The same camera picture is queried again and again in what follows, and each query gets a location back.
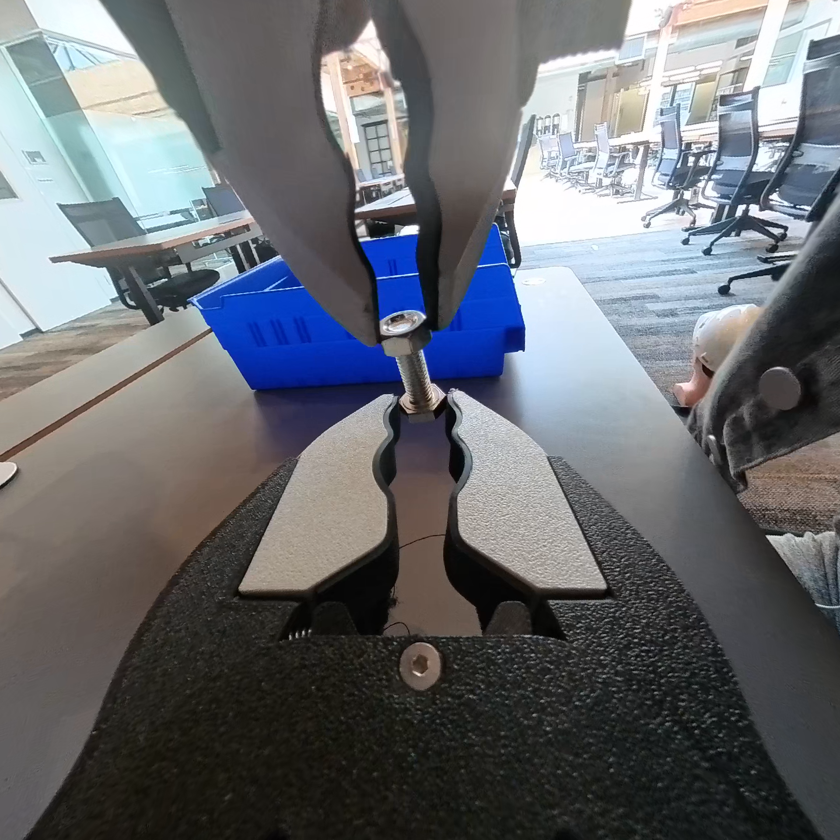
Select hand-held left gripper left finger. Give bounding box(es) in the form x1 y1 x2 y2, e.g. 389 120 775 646
236 392 399 599

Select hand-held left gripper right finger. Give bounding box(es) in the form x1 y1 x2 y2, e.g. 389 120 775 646
444 388 610 601

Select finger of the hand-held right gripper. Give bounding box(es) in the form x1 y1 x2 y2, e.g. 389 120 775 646
164 0 382 347
374 0 547 330

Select blue plastic bin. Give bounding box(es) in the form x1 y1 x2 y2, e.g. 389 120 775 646
189 223 527 391

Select steel hex bolt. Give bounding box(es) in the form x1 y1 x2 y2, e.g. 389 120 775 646
395 354 445 425

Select steel hex nut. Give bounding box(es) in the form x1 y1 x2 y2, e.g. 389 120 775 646
377 310 432 358

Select black mesh office chair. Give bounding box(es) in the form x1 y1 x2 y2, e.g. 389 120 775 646
200 184 247 217
58 197 221 312

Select wooden top office desk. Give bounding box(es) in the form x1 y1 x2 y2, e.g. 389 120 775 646
591 128 815 204
49 213 263 326

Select row of black office chairs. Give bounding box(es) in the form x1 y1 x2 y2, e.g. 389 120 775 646
512 36 840 296

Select white cap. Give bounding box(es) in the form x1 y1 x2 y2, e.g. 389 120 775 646
692 303 765 371

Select blue jeans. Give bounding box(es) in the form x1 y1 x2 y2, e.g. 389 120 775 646
766 530 840 613

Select grey denim jacket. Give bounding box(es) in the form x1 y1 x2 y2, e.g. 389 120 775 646
688 190 840 494

